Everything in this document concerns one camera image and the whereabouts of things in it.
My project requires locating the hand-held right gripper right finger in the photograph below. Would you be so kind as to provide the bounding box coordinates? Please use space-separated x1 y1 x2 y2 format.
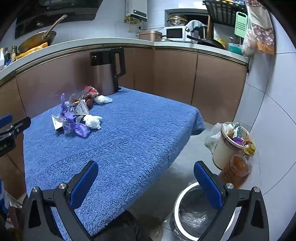
193 160 270 241

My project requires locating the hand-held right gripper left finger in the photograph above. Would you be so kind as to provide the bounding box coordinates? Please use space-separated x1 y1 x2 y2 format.
20 160 100 241

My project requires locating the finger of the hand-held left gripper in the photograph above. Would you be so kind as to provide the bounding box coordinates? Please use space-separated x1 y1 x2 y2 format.
0 113 13 128
0 116 31 139

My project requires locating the round white rimmed trash bin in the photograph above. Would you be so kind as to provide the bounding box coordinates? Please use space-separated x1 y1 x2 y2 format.
170 182 236 241

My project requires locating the white tissue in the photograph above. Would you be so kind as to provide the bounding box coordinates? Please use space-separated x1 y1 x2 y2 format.
83 115 102 130
94 95 113 105

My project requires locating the red snack wrapper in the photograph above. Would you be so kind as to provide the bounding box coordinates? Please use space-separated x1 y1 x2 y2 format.
69 85 99 109

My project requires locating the cream plastic trash can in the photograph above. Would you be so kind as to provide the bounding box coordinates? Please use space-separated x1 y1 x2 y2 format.
212 122 251 169

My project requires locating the amber oil bottle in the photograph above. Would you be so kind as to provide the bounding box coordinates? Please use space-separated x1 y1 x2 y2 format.
218 141 256 189

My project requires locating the small white foil wrapper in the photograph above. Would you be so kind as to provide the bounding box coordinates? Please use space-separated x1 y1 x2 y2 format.
51 115 64 131

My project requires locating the white plastic bag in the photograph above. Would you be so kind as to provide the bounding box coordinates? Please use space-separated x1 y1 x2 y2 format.
205 123 223 153

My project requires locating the purple candy wrapper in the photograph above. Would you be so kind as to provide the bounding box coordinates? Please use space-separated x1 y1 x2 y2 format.
62 112 91 138
60 93 70 116

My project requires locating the person's dark trouser leg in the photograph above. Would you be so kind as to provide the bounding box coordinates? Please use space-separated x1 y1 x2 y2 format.
92 210 151 241

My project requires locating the blue terry towel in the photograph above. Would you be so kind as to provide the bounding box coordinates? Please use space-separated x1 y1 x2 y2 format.
23 87 205 241

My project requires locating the white printed wrapper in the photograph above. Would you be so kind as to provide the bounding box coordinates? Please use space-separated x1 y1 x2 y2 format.
69 101 90 115

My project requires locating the yellow packet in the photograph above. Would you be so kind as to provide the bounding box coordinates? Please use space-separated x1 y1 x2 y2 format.
15 43 48 59

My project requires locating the crumpled white tissue by kettle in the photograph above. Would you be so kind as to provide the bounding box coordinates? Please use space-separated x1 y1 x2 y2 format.
94 95 113 105

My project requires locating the steel black electric kettle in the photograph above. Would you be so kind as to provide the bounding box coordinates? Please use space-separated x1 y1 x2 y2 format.
90 47 126 96

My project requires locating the black range hood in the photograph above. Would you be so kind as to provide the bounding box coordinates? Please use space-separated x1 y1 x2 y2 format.
15 0 103 39

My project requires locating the brown kitchen cabinet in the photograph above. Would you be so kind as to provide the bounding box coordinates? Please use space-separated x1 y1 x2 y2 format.
0 38 250 202

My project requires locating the teal plastic container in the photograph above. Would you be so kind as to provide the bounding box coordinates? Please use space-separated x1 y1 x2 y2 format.
228 43 243 55

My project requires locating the black frying pan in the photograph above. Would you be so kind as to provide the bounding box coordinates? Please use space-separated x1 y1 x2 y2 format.
187 35 225 49

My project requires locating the translucent plastic bag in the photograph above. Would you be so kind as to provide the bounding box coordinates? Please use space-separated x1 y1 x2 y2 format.
242 29 257 58

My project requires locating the white microwave oven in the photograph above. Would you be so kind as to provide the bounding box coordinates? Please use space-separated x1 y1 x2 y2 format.
164 26 189 42

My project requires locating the grey blue cloth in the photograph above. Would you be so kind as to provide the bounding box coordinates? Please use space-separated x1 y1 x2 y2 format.
186 20 206 32

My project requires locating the floral cloth bag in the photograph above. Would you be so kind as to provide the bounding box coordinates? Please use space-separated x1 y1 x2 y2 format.
245 0 275 55

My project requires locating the green plastic cutting board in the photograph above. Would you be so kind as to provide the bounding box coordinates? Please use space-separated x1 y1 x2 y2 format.
234 11 248 39

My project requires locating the white water heater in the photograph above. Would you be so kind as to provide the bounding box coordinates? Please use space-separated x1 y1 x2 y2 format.
124 0 148 25

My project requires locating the pot with glass lid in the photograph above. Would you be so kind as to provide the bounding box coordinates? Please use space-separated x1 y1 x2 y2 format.
168 14 189 26

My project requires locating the black dish rack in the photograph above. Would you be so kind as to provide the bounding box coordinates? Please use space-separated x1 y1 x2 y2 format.
203 0 249 28

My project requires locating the brass wok with handle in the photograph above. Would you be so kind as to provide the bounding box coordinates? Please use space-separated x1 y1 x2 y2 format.
18 14 67 54

